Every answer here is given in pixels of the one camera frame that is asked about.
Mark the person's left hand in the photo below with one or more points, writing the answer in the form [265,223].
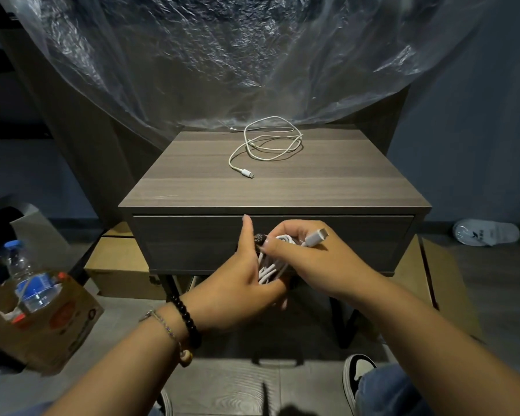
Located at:
[234,294]

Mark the person's right hand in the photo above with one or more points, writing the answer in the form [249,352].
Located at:
[325,266]

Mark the person's left thumb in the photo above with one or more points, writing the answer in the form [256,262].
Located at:
[246,236]

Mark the person's left forearm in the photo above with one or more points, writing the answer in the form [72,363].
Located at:
[125,363]

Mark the person's right forearm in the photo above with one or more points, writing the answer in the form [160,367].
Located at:
[446,350]

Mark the round drawer knob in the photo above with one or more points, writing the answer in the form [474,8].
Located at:
[259,239]

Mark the grey wooden nightstand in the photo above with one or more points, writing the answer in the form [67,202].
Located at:
[277,190]

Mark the nightstand drawer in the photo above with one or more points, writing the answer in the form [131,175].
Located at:
[190,242]

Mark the plain cardboard box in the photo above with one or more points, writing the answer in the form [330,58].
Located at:
[117,268]

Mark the black and white sneaker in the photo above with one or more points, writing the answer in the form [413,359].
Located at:
[355,372]

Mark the clear plastic sheet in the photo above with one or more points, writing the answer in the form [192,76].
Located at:
[251,56]

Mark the grey paper bag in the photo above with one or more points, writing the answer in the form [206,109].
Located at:
[30,229]

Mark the person's blue jeans leg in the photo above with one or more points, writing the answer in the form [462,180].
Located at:
[398,394]

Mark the brown cardboard box with print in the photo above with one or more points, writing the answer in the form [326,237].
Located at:
[43,324]

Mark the clear plastic water bottle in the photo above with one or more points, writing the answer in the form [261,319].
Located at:
[28,277]

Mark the white slipper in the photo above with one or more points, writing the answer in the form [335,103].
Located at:
[485,232]

